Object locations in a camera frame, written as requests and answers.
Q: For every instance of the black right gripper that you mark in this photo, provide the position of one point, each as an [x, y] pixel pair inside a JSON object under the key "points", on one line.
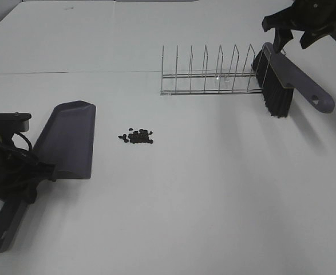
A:
{"points": [[315, 18]]}

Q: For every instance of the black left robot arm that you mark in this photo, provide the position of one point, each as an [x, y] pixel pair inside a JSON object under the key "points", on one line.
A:
{"points": [[21, 141]]}

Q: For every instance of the pile of coffee beans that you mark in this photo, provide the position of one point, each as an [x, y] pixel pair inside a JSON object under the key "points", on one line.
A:
{"points": [[137, 136]]}

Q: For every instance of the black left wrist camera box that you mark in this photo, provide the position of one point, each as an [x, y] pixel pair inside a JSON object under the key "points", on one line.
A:
{"points": [[14, 122]]}

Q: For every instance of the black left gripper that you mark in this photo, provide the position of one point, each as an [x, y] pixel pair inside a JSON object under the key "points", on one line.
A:
{"points": [[16, 168]]}

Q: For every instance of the purple hand brush black bristles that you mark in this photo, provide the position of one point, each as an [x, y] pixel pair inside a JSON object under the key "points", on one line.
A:
{"points": [[278, 77]]}

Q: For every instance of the chrome wire dish rack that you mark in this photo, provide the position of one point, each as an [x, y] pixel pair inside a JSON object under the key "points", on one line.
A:
{"points": [[234, 72]]}

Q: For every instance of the purple plastic dustpan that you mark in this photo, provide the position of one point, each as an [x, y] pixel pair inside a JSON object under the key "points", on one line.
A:
{"points": [[66, 141]]}

